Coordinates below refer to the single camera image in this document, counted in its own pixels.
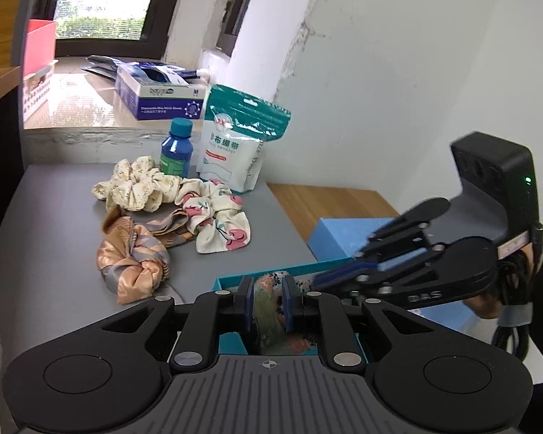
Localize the teal box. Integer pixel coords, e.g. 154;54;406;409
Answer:
212;258;370;367

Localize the stone windowsill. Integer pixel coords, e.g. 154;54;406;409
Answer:
22;56;231;135

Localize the multicolour patterned scrunchie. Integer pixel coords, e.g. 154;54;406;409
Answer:
252;270;321;356

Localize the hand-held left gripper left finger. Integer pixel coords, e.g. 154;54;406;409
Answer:
102;276;254;374

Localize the large window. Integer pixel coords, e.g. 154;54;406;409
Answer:
16;0;201;59

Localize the person's right hand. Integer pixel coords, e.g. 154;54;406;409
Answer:
470;297;502;323

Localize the blue bottle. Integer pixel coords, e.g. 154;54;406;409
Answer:
159;118;195;180

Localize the cream floral scrunchie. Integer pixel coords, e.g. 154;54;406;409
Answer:
93;156;184;213

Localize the blue glove box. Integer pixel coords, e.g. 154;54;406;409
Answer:
114;62;207;121

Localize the grey desktop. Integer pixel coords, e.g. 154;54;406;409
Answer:
0;163;320;371

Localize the blue tube with white cap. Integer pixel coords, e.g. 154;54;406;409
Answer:
156;64;210;83

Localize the white teal bandage packet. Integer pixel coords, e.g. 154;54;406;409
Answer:
195;84;293;194

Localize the white cherry print scrunchie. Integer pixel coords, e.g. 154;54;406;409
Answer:
174;178;252;254

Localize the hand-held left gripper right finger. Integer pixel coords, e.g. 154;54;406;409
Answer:
281;275;437;374

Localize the dark blue packet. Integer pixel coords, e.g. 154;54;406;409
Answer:
80;54;164;80

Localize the red box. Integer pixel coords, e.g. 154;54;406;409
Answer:
22;19;57;77

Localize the wooden shelf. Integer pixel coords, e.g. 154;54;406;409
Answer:
0;0;29;115

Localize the black cable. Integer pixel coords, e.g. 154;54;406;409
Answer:
492;253;531;363

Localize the white perforated basket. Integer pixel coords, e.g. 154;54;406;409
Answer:
22;60;59;124

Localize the orange grey striped scrunchie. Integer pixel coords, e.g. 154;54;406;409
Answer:
96;210;173;306

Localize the narrow window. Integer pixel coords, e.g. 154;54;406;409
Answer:
217;0;266;53

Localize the brown patterned scrunchie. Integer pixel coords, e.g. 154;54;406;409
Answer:
145;205;201;249

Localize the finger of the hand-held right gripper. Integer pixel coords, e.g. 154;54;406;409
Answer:
353;197;453;267
311;239;464;311

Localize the light blue box lid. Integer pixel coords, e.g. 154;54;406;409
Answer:
308;217;474;333

